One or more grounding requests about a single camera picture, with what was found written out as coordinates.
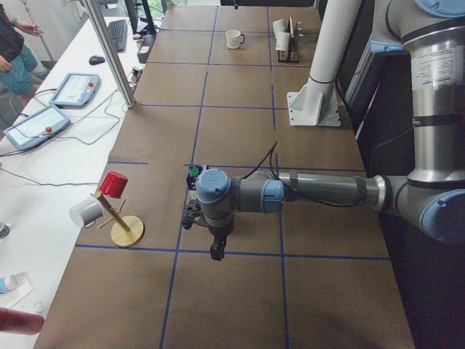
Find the red cup on stand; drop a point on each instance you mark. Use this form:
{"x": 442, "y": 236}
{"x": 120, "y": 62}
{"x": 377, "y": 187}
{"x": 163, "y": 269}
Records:
{"x": 113, "y": 184}

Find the black wire cup rack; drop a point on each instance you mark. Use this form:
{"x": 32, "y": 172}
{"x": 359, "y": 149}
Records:
{"x": 292, "y": 55}

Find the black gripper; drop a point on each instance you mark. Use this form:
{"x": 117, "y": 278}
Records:
{"x": 219, "y": 233}

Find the wooden mug tree stand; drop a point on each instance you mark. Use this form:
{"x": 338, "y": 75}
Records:
{"x": 126, "y": 230}

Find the white mug black handle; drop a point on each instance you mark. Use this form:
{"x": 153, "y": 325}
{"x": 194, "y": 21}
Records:
{"x": 234, "y": 38}

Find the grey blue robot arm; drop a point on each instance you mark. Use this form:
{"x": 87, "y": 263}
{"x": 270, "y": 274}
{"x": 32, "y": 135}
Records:
{"x": 431, "y": 197}

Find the white cup on stand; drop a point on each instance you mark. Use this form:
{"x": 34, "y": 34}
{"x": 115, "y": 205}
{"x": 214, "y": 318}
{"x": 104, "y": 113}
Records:
{"x": 86, "y": 212}

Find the person in teal shorts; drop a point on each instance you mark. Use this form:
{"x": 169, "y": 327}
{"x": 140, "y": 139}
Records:
{"x": 17, "y": 60}

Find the teach pendant far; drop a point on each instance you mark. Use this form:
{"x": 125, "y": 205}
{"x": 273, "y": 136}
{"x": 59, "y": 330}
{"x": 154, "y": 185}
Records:
{"x": 75, "y": 91}

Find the aluminium frame post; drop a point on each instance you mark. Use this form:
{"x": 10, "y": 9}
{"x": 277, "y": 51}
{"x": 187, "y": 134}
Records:
{"x": 101, "y": 29}

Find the blue milk carton green cap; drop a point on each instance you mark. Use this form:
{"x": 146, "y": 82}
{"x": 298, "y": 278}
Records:
{"x": 194, "y": 172}

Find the teach pendant near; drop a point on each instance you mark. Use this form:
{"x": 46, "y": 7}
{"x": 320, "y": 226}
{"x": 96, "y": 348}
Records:
{"x": 37, "y": 128}

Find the black keyboard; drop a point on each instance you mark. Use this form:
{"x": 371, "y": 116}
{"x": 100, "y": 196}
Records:
{"x": 118, "y": 32}

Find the red bottle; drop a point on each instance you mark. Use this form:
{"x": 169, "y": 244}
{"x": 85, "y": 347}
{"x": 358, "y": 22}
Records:
{"x": 18, "y": 322}

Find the white blue tube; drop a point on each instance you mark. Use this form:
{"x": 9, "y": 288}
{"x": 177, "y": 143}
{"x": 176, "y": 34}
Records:
{"x": 8, "y": 284}

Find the teach pendant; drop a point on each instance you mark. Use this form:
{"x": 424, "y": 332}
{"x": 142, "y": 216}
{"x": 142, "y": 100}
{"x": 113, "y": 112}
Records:
{"x": 37, "y": 128}
{"x": 75, "y": 91}

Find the white mounting post with base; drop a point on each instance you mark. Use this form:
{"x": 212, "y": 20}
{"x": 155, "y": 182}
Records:
{"x": 316, "y": 104}

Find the white cup on rack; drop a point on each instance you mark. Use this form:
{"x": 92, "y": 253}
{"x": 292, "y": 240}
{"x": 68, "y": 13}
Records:
{"x": 279, "y": 26}
{"x": 282, "y": 41}

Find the black computer mouse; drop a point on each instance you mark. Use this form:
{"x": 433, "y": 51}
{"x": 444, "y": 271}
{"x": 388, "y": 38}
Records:
{"x": 96, "y": 60}

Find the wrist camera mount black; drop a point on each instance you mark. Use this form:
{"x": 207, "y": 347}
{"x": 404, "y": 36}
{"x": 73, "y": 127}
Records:
{"x": 191, "y": 214}

